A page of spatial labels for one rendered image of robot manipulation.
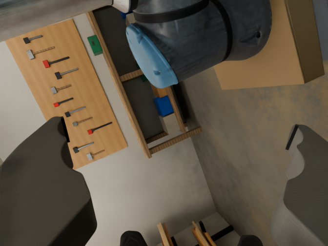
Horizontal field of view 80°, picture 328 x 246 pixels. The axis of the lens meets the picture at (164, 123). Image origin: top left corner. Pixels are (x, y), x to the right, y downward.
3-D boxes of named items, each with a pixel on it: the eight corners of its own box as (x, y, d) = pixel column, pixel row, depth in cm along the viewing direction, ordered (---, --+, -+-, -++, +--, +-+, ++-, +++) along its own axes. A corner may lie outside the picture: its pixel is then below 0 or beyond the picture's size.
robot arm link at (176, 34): (191, 53, 57) (136, 77, 54) (184, -16, 45) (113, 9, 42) (226, 74, 47) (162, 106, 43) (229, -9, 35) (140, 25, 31)
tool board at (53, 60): (71, 18, 271) (2, 38, 254) (128, 147, 314) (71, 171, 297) (72, 19, 275) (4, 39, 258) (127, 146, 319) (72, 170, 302)
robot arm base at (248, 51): (233, 67, 59) (205, 80, 57) (206, 7, 57) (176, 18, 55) (285, 38, 40) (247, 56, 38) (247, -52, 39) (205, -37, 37)
